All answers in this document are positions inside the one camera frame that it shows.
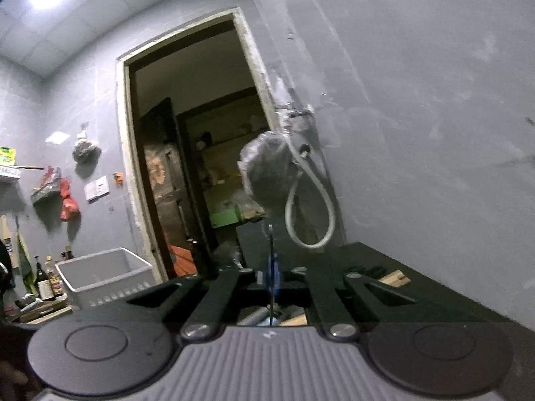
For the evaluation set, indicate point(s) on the metal wall rack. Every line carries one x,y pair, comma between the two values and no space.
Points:
46,188

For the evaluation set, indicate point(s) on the grey appliance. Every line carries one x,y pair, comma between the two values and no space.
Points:
250,242

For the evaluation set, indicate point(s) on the dark hanging plastic bag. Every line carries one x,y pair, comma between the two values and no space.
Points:
267,171

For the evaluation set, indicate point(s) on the dark wooden door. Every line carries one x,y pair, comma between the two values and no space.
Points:
161,133

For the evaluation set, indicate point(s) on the orange wall hook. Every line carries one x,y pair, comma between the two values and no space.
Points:
118,178

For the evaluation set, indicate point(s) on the green box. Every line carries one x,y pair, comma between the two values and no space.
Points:
223,218

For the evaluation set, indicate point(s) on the sunflower door picture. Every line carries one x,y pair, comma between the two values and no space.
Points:
156,171

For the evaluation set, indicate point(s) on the white wall rack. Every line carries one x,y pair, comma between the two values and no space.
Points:
8,174

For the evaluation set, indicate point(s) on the pale door frame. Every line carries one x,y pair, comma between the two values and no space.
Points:
125,154

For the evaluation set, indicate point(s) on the black garbage bag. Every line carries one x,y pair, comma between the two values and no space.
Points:
228,255

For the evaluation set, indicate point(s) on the metal wall tap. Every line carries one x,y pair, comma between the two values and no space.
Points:
296,115

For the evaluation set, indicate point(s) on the wooden spatula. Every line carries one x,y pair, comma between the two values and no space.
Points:
6,234

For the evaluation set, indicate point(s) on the storage shelf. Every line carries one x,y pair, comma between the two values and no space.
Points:
217,133

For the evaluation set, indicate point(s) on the green yellow packet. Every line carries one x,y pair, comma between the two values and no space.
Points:
6,156

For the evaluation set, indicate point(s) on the dark glass bottle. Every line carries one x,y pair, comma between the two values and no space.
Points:
44,280

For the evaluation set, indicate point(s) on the black pan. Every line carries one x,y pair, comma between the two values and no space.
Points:
3,259

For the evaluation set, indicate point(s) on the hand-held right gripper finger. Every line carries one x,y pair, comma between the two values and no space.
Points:
270,275
276,275

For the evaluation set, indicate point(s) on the white wall switch plate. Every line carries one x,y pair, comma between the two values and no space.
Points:
98,188

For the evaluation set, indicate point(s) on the red plastic bag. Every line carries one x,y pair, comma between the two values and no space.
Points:
69,204

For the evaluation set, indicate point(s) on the wall pipe outlet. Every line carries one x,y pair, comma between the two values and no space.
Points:
305,148

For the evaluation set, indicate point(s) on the orange door poster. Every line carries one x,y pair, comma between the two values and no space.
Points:
182,259

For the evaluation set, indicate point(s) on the labelled sauce bottle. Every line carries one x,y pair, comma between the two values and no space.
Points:
56,282

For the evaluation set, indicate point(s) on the green cloth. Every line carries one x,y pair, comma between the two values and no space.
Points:
26,259

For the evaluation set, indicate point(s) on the white perforated plastic basket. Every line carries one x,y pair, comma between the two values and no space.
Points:
104,275

